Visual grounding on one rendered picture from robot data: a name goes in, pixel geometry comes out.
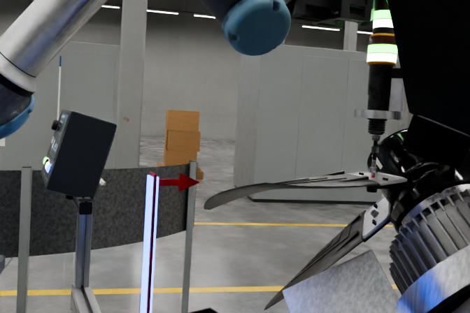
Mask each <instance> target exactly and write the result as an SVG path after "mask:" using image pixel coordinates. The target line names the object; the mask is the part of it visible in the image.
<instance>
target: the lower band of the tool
mask: <svg viewBox="0 0 470 313"><path fill-rule="evenodd" d="M370 36H394V34H386V33H380V34H372V35H370ZM376 44H386V45H395V44H389V43H374V44H370V45H376ZM371 53H390V54H395V53H391V52H370V53H368V54H371ZM367 64H368V65H369V64H391V65H396V62H393V61H368V62H367Z"/></svg>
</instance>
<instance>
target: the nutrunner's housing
mask: <svg viewBox="0 0 470 313"><path fill-rule="evenodd" d="M393 66H394V65H391V64H369V83H368V93H367V94H368V95H369V96H368V106H367V110H383V111H389V106H390V90H391V81H392V78H391V70H392V68H393ZM367 119H368V120H370V121H369V126H368V127H369V129H368V130H369V131H368V132H369V133H370V134H375V135H383V134H384V133H385V132H384V131H385V123H386V122H385V121H387V119H375V118H367Z"/></svg>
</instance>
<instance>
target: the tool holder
mask: <svg viewBox="0 0 470 313"><path fill-rule="evenodd" d="M391 79H392V81H391V90H390V108H389V111H383V110H355V114H354V117H361V118H375V119H397V120H401V113H402V112H406V94H405V90H404V82H403V78H402V74H401V67H400V63H399V55H398V54H397V62H396V68H392V70H391Z"/></svg>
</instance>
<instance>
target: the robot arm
mask: <svg viewBox="0 0 470 313"><path fill-rule="evenodd" d="M386 1H387V0H386ZM106 2H107V0H34V1H33V2H32V3H31V5H30V6H29V7H28V8H27V9H26V10H25V11H24V12H23V14H21V16H19V18H18V19H16V21H15V22H14V23H13V24H12V25H11V26H10V27H9V28H8V29H7V30H6V32H5V33H4V34H3V35H2V36H1V37H0V140H1V139H3V138H6V137H8V136H9V135H11V134H12V133H14V132H16V131H17V130H18V129H19V128H20V127H21V126H22V125H23V124H24V123H25V122H26V121H27V119H28V118H29V113H31V112H32V111H33V109H34V105H35V98H34V96H33V93H34V92H35V91H36V90H37V87H36V76H37V75H38V74H39V73H40V72H41V71H42V70H43V69H44V68H45V67H46V66H47V65H48V64H49V63H50V62H51V61H52V60H53V59H54V58H55V56H56V55H57V54H58V53H59V52H60V51H61V50H62V49H63V48H64V47H65V45H66V44H67V43H68V42H69V41H70V40H71V39H72V38H73V37H74V36H75V35H76V34H77V33H78V32H79V31H80V30H81V29H82V27H83V26H84V25H85V24H86V23H87V22H88V21H89V20H90V19H91V17H92V16H93V15H94V14H95V13H96V12H97V11H98V10H99V9H100V7H102V6H103V5H104V4H105V3H106ZM200 2H202V4H203V5H204V6H205V7H206V8H207V9H208V10H209V12H210V13H211V14H212V15H213V17H214V18H215V19H216V20H217V21H218V22H219V24H220V26H221V27H222V32H223V35H224V37H225V38H226V39H227V40H228V41H229V42H230V44H231V46H232V47H233V48H234V49H235V50H236V51H237V52H240V53H241V54H245V55H249V56H257V55H261V54H266V53H268V52H270V51H272V50H273V49H276V47H277V46H279V45H280V44H281V43H282V42H283V41H284V40H285V38H286V36H287V35H288V32H289V30H290V25H291V18H292V19H296V20H305V21H310V22H313V24H316V25H321V26H326V27H336V28H340V29H341V28H342V22H345V21H349V22H356V23H360V22H370V21H371V20H373V15H374V6H375V0H200ZM330 20H335V21H334V22H335V24H326V23H322V22H327V21H330Z"/></svg>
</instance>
